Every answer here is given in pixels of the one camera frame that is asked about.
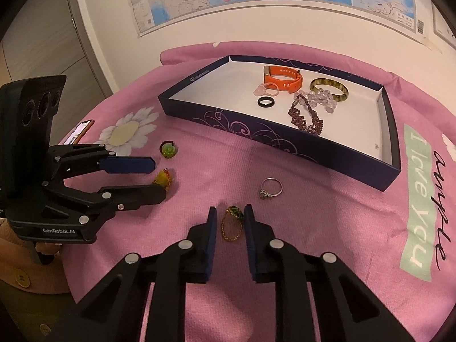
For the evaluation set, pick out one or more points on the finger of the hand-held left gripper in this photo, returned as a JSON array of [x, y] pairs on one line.
[[124, 165], [142, 196]]

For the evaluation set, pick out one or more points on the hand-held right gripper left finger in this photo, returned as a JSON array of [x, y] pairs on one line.
[[212, 242]]

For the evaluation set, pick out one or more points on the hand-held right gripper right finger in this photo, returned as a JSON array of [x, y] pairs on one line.
[[249, 242]]

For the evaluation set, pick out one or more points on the dark blue cardboard box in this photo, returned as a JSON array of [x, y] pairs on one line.
[[356, 139]]

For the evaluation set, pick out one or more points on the orange watch band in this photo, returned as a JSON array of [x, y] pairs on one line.
[[285, 83]]

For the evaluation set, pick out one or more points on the tortoiseshell bangle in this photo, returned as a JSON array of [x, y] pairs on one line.
[[342, 94]]

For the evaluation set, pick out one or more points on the person's left hand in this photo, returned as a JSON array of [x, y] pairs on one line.
[[53, 247]]

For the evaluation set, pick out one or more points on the smartphone with orange case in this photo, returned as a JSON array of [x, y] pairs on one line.
[[80, 131]]

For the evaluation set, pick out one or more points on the beige cabinet door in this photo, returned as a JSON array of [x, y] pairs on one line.
[[35, 53]]

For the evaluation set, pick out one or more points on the olive green garment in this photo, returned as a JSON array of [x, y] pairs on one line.
[[28, 313]]

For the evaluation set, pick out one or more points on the piece of beige tape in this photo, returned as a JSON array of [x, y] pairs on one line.
[[433, 44]]

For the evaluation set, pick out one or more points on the white wall socket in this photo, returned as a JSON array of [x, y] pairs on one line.
[[443, 25]]

